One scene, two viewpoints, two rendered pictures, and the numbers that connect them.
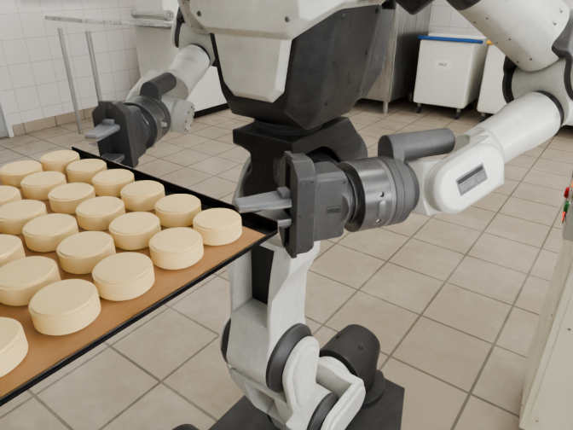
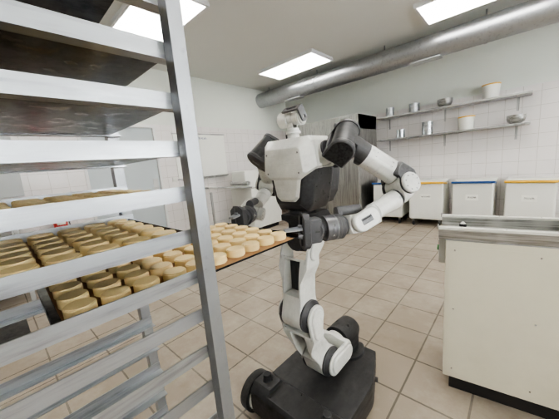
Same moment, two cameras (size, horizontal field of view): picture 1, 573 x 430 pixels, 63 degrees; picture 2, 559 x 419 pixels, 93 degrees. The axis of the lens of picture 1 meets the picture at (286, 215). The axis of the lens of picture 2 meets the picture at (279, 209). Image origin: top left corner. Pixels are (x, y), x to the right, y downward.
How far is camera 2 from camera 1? 0.37 m
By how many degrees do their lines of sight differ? 18
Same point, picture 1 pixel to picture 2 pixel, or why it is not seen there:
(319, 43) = (310, 179)
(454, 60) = not seen: hidden behind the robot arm
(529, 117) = (388, 198)
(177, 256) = (266, 241)
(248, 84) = (286, 196)
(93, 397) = not seen: hidden behind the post
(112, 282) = (248, 245)
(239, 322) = (286, 298)
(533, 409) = (447, 360)
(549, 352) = (447, 323)
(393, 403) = (369, 358)
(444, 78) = not seen: hidden behind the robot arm
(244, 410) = (291, 362)
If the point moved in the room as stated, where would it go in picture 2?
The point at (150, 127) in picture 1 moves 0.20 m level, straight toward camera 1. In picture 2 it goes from (249, 216) to (254, 225)
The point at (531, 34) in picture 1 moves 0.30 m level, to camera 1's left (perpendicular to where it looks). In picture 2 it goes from (384, 170) to (303, 177)
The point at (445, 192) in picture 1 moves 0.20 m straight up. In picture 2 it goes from (358, 224) to (355, 163)
